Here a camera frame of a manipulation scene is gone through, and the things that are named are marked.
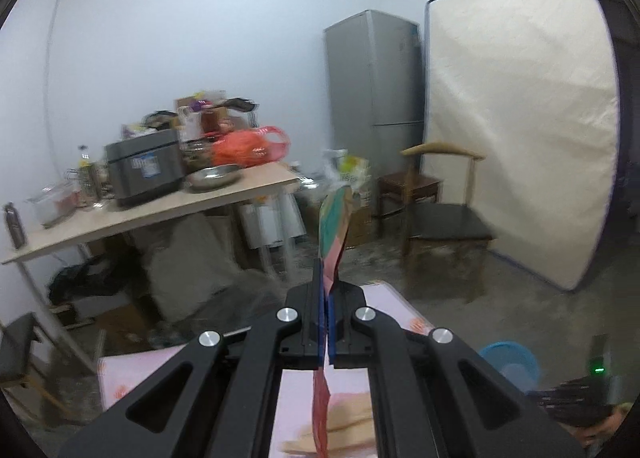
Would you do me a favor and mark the grey refrigerator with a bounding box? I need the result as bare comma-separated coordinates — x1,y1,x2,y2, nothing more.
324,9,426,189

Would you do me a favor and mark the grey rice cooker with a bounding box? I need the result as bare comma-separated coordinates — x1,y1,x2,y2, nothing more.
104,129,185,209

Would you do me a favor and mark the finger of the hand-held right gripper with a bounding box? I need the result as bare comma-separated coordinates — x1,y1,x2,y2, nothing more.
536,377,596,421

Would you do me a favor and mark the steel canister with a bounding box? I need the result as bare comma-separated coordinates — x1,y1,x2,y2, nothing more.
74,165,101,209

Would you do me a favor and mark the white sack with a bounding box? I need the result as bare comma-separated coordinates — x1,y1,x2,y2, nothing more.
142,215,241,319

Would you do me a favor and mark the blue plastic basket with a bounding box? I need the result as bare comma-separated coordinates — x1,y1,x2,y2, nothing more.
477,340,542,396

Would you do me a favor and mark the pink printed tablecloth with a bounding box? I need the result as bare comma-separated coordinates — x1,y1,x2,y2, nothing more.
97,280,436,458

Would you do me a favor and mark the pile of plastic bags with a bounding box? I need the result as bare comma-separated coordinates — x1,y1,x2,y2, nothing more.
320,148,373,189

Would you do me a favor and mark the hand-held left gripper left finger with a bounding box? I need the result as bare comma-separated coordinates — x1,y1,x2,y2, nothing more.
57,258,326,458

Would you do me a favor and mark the red green snack wrapper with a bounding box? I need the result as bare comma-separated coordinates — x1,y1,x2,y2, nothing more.
311,185,353,458

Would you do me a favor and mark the person's right hand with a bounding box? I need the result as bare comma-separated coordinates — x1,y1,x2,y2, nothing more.
575,403,633,450

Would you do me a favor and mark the clear plastic container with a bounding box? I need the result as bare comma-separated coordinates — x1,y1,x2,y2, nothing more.
27,183,81,229

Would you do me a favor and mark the beige mattress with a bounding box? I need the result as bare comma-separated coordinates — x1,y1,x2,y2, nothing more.
424,0,621,293

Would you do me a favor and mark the dark cloth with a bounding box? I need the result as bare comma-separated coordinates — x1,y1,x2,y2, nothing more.
50,253,141,299

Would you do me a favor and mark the metal bowl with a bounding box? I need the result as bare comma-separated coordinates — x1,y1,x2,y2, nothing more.
184,164,243,193

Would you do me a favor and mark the pile of jars and packets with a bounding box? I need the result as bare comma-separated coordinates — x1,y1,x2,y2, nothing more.
122,90,261,144

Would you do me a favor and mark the brown cardboard box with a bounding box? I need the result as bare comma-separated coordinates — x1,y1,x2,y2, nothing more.
345,198,376,249

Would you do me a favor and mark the brown wooden stool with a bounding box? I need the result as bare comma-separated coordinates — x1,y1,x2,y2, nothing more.
376,170,445,239

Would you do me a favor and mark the red plastic bag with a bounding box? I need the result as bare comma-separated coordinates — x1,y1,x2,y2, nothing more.
212,125,292,169

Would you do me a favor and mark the wooden chair with dark seat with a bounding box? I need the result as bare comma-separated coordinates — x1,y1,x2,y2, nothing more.
0,312,56,426
400,140,496,304

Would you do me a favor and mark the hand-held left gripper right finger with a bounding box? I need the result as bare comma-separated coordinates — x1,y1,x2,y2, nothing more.
325,280,586,458

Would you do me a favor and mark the dark thermos bottle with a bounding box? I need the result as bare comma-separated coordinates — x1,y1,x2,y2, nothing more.
4,203,27,250

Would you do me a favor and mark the wooden side table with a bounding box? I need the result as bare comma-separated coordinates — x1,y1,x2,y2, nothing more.
2,160,301,374

